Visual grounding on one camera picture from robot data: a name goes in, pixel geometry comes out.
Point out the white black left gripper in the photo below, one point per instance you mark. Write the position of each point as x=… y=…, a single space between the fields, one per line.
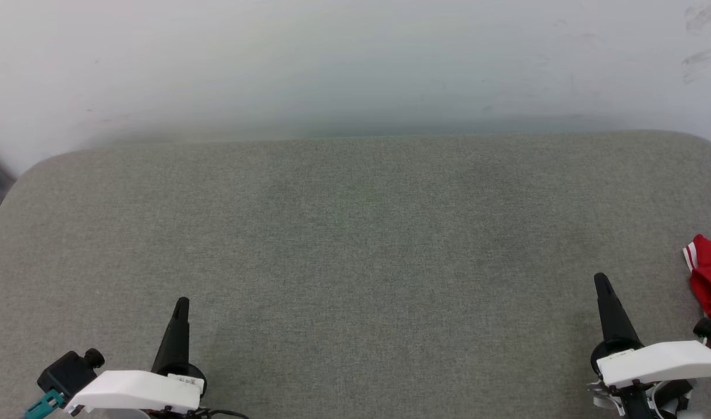
x=134 y=390

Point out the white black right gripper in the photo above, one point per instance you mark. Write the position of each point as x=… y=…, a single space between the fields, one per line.
x=661 y=361

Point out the red white-trimmed garment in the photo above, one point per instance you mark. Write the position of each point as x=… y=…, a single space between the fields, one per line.
x=710 y=279

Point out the grey fabric sofa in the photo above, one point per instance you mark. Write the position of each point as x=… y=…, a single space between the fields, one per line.
x=355 y=262

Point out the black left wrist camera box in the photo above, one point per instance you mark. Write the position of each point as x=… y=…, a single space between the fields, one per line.
x=67 y=372

